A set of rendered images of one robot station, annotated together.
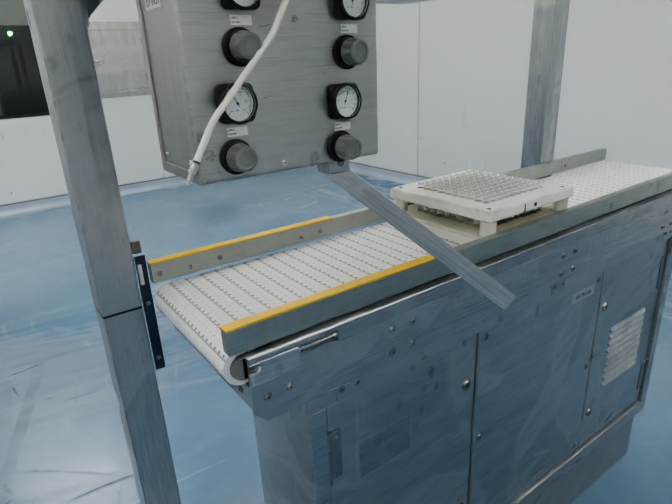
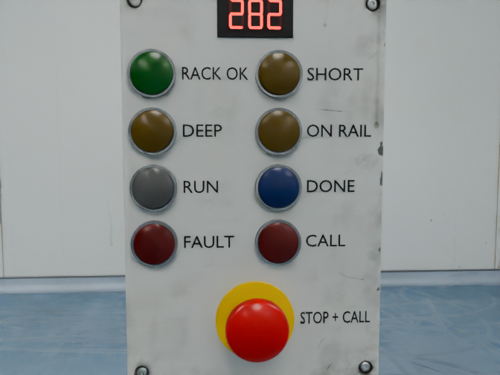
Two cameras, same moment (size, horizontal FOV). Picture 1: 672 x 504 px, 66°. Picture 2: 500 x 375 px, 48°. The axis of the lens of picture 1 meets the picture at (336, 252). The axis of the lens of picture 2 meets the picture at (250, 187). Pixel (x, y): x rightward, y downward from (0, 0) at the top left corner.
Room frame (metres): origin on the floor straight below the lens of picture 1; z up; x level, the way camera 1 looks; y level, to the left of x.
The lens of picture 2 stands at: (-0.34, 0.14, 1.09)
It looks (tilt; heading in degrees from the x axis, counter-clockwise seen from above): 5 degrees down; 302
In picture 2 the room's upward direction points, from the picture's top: straight up
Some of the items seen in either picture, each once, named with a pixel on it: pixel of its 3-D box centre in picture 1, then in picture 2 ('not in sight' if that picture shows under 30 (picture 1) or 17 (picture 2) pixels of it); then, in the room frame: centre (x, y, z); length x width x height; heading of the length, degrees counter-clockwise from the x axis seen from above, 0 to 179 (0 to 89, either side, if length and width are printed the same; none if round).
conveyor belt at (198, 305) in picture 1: (499, 226); not in sight; (1.01, -0.34, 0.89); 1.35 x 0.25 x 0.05; 125
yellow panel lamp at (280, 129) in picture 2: not in sight; (279, 131); (-0.17, -0.17, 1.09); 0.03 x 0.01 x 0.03; 35
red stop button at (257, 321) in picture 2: not in sight; (255, 323); (-0.16, -0.16, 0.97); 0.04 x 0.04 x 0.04; 35
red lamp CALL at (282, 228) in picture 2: not in sight; (278, 242); (-0.17, -0.17, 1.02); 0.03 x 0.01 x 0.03; 35
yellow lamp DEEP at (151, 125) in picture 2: not in sight; (152, 131); (-0.10, -0.13, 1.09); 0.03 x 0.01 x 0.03; 35
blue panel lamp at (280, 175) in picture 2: not in sight; (278, 187); (-0.17, -0.17, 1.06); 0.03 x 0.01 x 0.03; 35
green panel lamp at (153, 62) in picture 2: not in sight; (151, 73); (-0.10, -0.13, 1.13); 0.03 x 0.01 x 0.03; 35
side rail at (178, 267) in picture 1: (447, 194); not in sight; (1.11, -0.25, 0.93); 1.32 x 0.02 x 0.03; 125
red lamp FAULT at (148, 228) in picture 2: not in sight; (154, 244); (-0.10, -0.13, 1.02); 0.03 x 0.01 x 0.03; 35
